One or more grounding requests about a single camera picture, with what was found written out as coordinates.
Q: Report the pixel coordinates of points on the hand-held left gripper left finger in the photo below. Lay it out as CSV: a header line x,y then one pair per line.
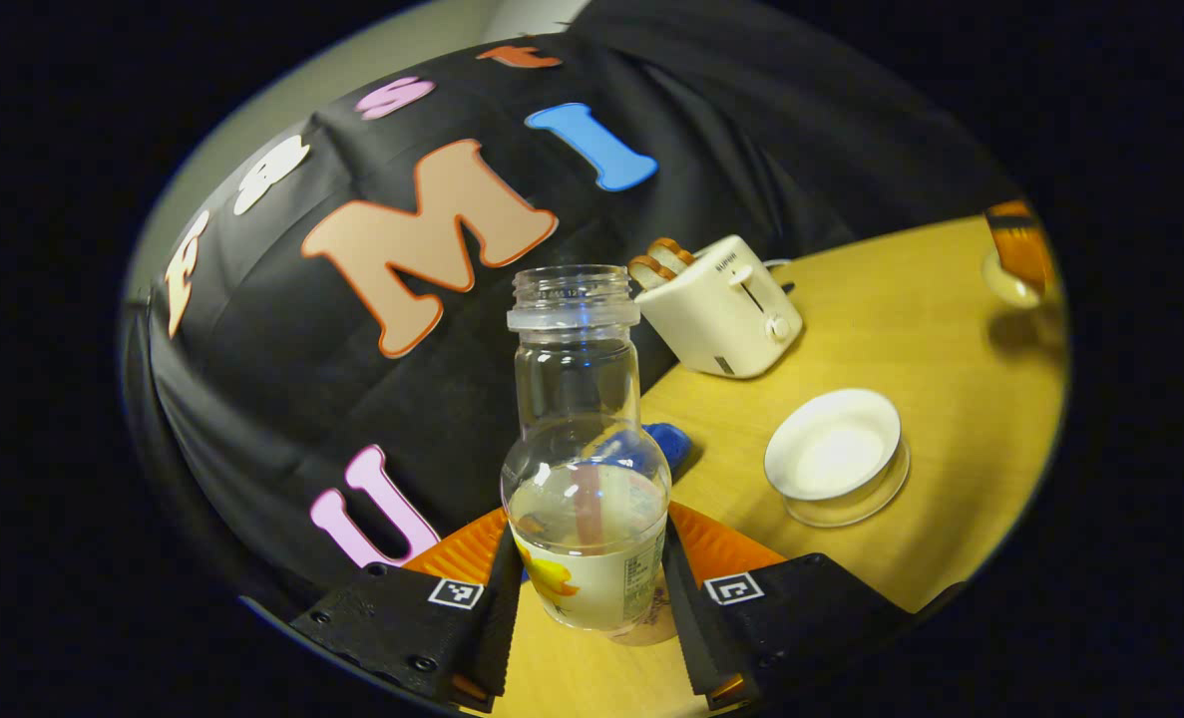
x,y
502,608

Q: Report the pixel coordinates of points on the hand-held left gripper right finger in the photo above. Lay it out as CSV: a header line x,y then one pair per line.
x,y
686,618

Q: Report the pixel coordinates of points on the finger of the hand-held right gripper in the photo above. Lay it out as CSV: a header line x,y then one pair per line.
x,y
1025,244

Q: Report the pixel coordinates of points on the round cork coaster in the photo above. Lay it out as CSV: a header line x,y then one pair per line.
x,y
656,623

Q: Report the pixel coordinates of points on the clear water bottle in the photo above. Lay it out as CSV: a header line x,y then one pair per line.
x,y
582,399

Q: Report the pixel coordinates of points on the cream teacup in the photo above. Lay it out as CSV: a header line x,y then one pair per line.
x,y
836,449

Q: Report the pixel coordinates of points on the blue towel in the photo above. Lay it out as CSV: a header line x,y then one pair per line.
x,y
675,444

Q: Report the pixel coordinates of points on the white toaster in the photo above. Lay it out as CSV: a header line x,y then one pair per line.
x,y
716,319

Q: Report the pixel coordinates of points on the bread slice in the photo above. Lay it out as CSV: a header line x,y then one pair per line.
x,y
651,271
673,249

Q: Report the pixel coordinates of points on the black backdrop cloth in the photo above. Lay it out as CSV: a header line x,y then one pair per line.
x,y
282,329

